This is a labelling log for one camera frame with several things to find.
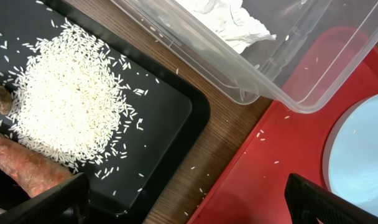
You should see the clear plastic waste bin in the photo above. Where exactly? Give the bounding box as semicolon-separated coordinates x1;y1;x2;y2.
116;0;378;114

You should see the black waste tray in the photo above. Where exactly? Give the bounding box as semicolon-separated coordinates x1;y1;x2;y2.
0;0;210;223

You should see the light blue bowl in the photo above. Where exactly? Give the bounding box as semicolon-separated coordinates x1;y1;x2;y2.
322;94;378;217

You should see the white paper napkin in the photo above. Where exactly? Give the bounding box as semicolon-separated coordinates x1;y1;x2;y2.
177;0;277;54

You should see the red plastic serving tray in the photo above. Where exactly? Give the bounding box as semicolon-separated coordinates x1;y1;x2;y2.
190;26;378;223

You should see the white rice pile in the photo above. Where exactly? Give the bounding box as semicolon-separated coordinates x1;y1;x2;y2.
0;20;146;175

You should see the brown food scrap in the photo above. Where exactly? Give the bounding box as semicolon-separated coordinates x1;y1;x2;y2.
0;85;12;115

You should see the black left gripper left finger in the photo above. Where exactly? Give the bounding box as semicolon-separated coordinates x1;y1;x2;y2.
0;173;90;224

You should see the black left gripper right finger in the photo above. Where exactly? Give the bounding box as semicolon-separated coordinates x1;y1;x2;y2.
284;173;378;224

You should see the orange carrot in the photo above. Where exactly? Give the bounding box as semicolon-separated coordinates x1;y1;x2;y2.
0;135;73;198

